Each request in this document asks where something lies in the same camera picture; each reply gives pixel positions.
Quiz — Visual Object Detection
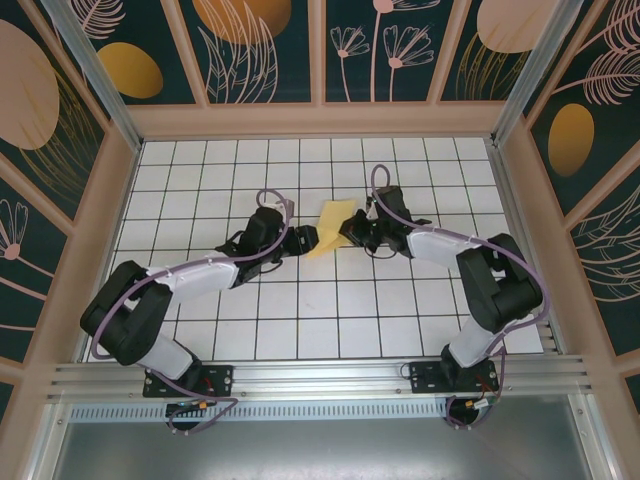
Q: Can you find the yellow cloth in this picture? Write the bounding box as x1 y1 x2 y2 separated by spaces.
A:
305 198 357 261

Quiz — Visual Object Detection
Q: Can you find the grey metal sheet panel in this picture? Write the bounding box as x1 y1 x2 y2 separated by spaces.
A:
52 418 596 480

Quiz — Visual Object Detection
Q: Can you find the small controller board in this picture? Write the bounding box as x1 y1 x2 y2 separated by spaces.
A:
167 398 217 414
462 397 501 414

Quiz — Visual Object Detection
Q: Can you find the aluminium side rail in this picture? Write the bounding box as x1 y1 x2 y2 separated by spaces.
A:
487 142 569 354

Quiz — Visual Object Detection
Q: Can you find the aluminium mounting rail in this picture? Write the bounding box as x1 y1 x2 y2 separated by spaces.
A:
47 354 594 401

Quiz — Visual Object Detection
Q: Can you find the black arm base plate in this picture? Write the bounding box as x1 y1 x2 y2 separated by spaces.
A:
408 360 499 395
143 363 235 399

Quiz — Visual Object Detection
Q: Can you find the slotted metal cable duct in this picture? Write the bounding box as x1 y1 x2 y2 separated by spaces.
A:
69 397 451 421

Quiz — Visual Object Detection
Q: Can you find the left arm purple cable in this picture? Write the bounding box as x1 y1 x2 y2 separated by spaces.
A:
91 188 294 436

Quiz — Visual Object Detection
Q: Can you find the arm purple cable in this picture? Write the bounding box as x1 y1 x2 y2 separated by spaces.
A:
91 188 294 436
370 164 554 431

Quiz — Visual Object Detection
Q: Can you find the aluminium frame post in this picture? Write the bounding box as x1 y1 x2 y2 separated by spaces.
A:
27 402 71 480
569 394 621 480
39 0 144 151
492 0 594 146

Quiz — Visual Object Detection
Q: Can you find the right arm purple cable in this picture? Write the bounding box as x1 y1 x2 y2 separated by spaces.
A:
370 164 554 431

